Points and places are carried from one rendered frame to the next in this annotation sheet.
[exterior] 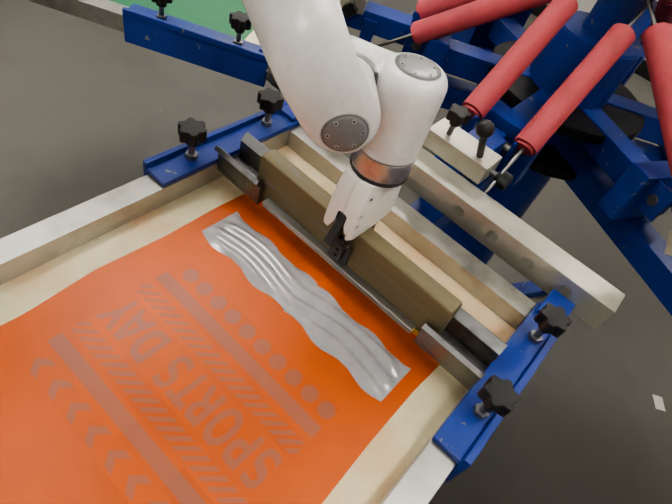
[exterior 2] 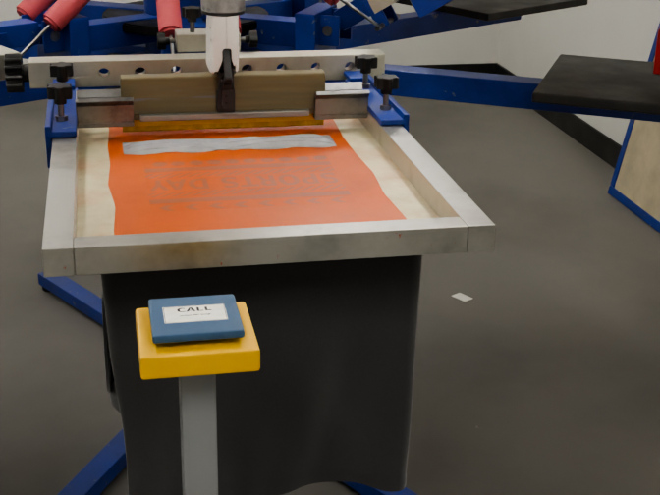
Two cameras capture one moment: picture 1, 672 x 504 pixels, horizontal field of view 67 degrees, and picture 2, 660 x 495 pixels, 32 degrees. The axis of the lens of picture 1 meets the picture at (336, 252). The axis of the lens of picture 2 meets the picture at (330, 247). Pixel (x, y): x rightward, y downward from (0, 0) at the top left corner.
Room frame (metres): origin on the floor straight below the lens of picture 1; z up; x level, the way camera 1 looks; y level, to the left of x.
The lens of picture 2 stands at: (-1.14, 1.04, 1.51)
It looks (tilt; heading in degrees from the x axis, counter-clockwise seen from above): 22 degrees down; 322
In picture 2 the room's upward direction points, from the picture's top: 1 degrees clockwise
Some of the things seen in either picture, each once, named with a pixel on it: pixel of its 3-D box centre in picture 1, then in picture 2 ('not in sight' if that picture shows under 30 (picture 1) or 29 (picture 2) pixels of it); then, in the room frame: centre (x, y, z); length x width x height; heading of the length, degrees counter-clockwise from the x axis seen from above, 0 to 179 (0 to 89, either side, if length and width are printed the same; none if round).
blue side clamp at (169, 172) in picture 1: (230, 151); (63, 122); (0.65, 0.23, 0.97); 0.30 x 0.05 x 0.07; 154
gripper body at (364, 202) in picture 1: (369, 191); (223, 36); (0.50, -0.01, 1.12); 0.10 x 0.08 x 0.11; 154
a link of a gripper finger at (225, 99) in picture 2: (337, 248); (226, 94); (0.48, 0.00, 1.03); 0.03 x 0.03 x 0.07; 64
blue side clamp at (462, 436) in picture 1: (499, 381); (374, 111); (0.40, -0.27, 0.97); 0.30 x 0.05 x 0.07; 154
